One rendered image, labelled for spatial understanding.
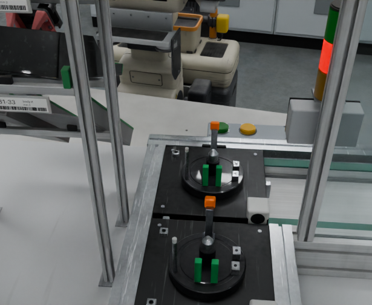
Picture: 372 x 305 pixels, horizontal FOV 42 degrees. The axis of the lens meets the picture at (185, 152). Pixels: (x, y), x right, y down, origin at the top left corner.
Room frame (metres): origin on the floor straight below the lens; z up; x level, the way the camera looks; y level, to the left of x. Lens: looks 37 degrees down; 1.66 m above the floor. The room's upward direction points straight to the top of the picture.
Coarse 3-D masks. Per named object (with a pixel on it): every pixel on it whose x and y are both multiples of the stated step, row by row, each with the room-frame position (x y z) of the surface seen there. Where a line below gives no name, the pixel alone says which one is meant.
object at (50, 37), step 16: (0, 32) 0.72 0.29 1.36; (16, 32) 0.72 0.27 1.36; (32, 32) 0.71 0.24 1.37; (48, 32) 0.70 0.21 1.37; (0, 48) 0.71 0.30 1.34; (16, 48) 0.71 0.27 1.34; (32, 48) 0.70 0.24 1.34; (48, 48) 0.69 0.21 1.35; (64, 48) 0.70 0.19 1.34; (96, 48) 0.81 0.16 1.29; (0, 64) 0.70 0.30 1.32; (16, 64) 0.69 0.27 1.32; (32, 64) 0.69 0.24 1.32; (48, 64) 0.68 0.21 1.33; (64, 64) 0.69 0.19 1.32; (96, 64) 0.80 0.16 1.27
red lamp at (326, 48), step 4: (324, 40) 0.70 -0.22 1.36; (324, 44) 0.69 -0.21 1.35; (328, 44) 0.68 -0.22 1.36; (332, 44) 0.68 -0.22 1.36; (324, 48) 0.69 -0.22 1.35; (328, 48) 0.68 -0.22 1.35; (324, 52) 0.69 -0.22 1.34; (328, 52) 0.68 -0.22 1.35; (324, 56) 0.69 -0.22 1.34; (328, 56) 0.68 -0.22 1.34; (320, 60) 0.70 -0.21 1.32; (324, 60) 0.69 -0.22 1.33; (328, 60) 0.68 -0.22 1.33; (320, 64) 0.70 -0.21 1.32; (324, 64) 0.69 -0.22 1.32; (328, 64) 0.68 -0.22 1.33; (320, 68) 0.69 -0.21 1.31; (324, 68) 0.68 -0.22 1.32; (324, 72) 0.68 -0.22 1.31
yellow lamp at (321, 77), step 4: (320, 72) 0.69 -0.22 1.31; (320, 76) 0.69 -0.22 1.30; (324, 76) 0.68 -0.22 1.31; (316, 80) 0.70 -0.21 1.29; (320, 80) 0.69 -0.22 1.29; (324, 80) 0.68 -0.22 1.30; (316, 84) 0.70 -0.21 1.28; (320, 84) 0.69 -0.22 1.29; (324, 84) 0.68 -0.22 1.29; (316, 88) 0.69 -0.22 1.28; (320, 88) 0.68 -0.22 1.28; (316, 92) 0.69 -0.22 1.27; (320, 92) 0.68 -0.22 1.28; (316, 96) 0.69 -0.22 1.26; (320, 96) 0.68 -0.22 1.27; (320, 100) 0.68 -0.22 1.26
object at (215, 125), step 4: (212, 124) 0.90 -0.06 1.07; (216, 124) 0.90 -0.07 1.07; (212, 128) 0.90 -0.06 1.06; (216, 128) 0.90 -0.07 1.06; (212, 132) 0.88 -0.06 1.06; (216, 132) 0.88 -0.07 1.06; (212, 136) 0.89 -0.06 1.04; (216, 136) 0.89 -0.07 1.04; (212, 140) 0.89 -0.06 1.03; (216, 140) 0.89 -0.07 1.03; (212, 144) 0.89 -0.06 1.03; (216, 144) 0.89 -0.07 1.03; (212, 148) 0.88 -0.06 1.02; (216, 148) 0.88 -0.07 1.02
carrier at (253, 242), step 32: (160, 224) 0.69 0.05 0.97; (192, 224) 0.69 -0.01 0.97; (224, 224) 0.69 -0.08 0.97; (160, 256) 0.60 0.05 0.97; (192, 256) 0.59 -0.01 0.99; (224, 256) 0.59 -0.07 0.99; (256, 256) 0.60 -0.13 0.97; (160, 288) 0.53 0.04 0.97; (192, 288) 0.52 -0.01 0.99; (224, 288) 0.52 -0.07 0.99; (256, 288) 0.53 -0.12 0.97
